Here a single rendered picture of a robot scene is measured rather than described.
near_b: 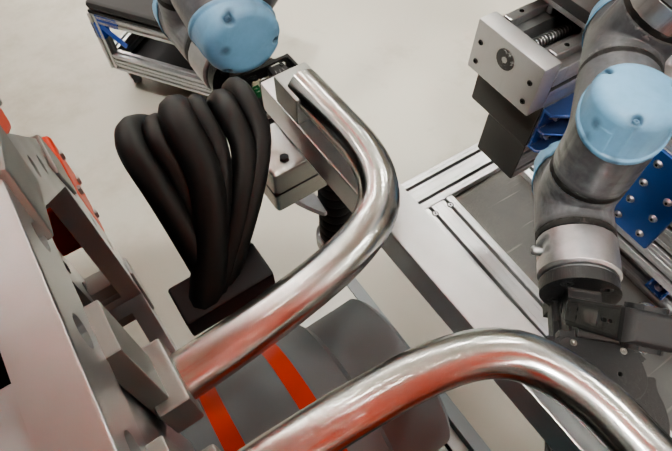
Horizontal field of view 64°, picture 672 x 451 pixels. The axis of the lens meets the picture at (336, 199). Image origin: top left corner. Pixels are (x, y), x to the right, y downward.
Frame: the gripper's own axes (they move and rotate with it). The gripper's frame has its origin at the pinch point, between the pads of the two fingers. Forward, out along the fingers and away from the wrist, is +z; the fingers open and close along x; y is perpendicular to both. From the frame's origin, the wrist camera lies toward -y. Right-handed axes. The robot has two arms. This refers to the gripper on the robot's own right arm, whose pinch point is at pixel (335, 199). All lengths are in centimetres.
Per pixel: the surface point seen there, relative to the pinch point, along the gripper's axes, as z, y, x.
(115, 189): -86, -83, -18
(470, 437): 23, -75, 18
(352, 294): -17, -75, 17
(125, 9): -114, -49, 7
